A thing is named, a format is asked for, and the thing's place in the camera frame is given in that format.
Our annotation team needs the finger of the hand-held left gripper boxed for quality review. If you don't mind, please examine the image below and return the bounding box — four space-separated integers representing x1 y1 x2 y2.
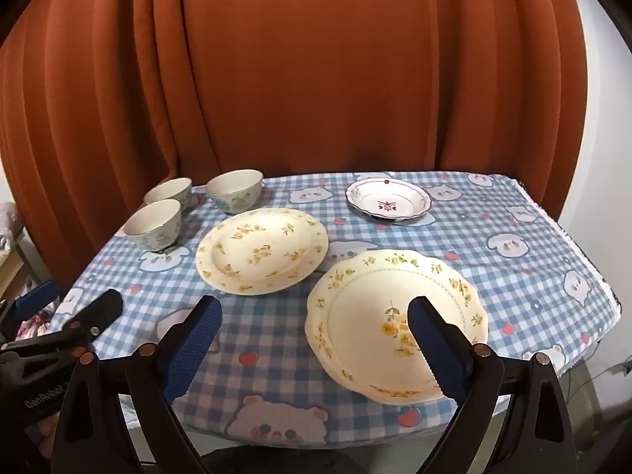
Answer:
12 280 59 324
64 289 124 344

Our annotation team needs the small cream bowl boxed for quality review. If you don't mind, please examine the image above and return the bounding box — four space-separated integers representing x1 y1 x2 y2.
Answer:
143 178 193 213
122 199 182 251

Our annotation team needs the black cable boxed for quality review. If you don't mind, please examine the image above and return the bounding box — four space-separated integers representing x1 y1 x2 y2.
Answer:
568 360 632 391

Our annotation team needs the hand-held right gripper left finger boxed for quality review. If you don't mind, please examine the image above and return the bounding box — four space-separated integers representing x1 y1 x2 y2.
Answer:
52 295 224 474

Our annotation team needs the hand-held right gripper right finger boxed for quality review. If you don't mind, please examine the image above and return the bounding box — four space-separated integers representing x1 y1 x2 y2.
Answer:
406 296 577 474

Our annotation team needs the pink cloth pile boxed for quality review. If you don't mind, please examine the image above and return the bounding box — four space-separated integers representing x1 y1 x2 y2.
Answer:
17 308 53 341

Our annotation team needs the blue checked bear tablecloth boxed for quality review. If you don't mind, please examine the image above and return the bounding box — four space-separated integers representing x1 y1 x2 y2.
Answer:
49 172 620 450

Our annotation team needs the round yellow floral plate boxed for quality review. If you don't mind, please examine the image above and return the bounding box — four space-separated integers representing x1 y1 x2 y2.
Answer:
196 207 329 296

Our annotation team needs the white plate with red flower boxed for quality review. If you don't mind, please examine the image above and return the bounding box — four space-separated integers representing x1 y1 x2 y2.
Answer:
345 178 432 222

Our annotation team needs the scalloped yellow floral plate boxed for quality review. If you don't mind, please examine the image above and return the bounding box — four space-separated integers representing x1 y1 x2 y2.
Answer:
305 249 489 404

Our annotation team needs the cream bowl with blue flowers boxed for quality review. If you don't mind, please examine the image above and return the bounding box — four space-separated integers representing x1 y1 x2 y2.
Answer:
205 169 264 215

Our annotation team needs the wooden shelf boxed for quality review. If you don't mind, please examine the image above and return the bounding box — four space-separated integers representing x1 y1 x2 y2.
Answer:
0 229 38 307

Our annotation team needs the orange curtain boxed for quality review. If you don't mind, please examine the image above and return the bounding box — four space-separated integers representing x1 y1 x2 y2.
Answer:
0 0 593 287

